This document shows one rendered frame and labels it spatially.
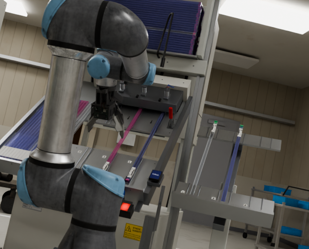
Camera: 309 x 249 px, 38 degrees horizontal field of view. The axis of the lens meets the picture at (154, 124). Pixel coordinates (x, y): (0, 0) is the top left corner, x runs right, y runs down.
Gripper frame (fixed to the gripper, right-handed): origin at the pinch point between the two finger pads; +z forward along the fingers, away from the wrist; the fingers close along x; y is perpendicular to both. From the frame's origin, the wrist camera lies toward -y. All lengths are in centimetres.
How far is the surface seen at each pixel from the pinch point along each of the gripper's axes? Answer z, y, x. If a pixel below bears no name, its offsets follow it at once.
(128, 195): 19.2, 8.2, 13.2
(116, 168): 14.4, -2.0, 4.3
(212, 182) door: 344, -645, -24
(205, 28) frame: -34, -68, 22
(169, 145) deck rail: 8.5, -19.6, 20.8
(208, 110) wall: 218, -703, -58
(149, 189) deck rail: 15.5, 6.9, 20.6
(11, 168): 18.7, 8.3, -36.5
